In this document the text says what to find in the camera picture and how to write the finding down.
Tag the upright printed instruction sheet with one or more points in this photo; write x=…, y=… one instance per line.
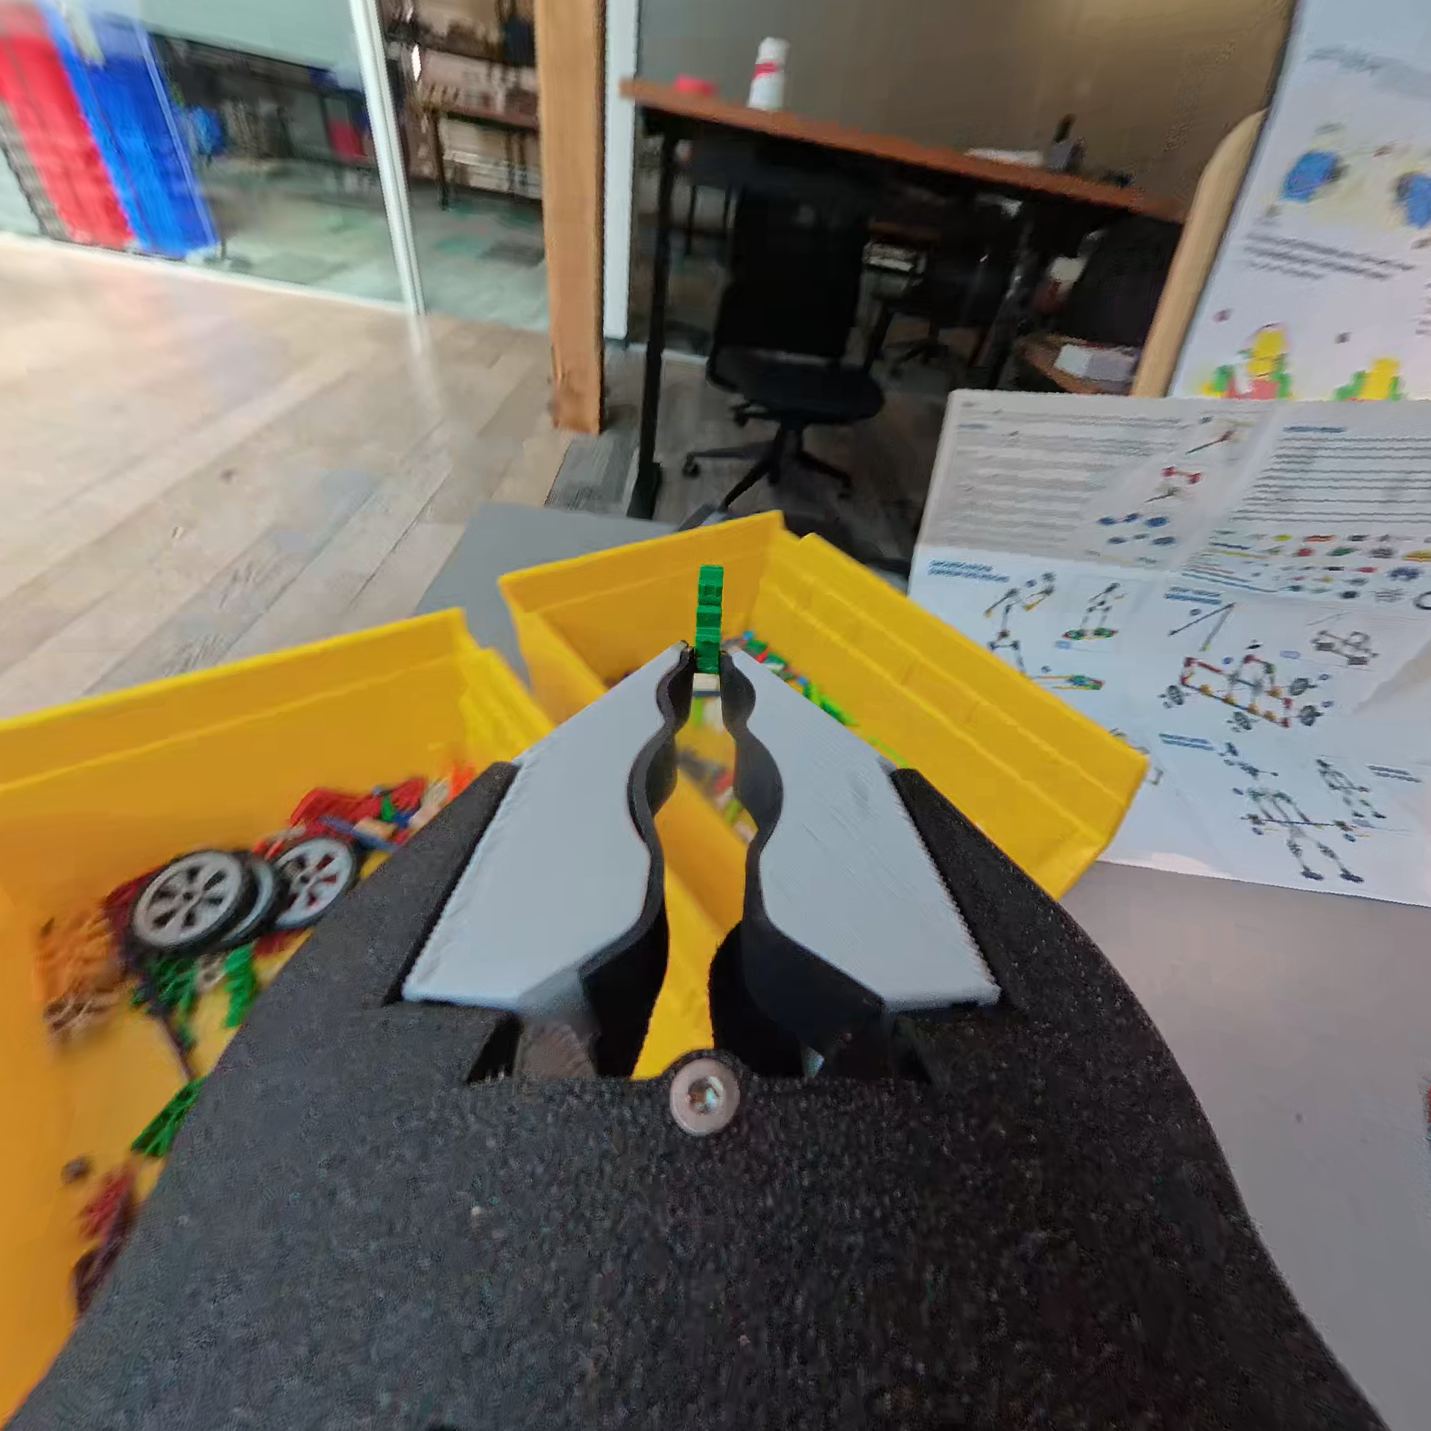
x=1342, y=223

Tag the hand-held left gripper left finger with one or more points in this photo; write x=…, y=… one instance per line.
x=537, y=894

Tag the grey desk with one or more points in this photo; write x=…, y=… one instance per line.
x=1274, y=1073

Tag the wooden pillar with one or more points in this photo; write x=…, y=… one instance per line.
x=571, y=201

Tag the white cup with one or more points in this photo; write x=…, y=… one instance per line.
x=767, y=78

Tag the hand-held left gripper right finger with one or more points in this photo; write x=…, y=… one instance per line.
x=872, y=894

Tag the pile of colourful toy pieces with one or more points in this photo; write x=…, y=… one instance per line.
x=784, y=671
x=90, y=962

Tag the toy instruction poster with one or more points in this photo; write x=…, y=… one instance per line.
x=1164, y=514

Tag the red and blue bin shelf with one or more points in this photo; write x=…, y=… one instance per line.
x=100, y=134

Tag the grey toy wheel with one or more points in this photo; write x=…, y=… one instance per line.
x=184, y=903
x=313, y=879

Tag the yellow bin with toy pieces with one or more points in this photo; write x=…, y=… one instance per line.
x=939, y=693

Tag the yellow bin with toy wheels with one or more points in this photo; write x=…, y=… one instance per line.
x=135, y=738

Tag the green toy connector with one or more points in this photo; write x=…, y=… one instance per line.
x=712, y=615

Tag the office chair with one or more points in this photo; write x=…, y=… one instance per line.
x=784, y=291

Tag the wooden office table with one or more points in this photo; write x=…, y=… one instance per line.
x=894, y=151

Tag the wooden board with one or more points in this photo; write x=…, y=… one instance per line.
x=1196, y=269

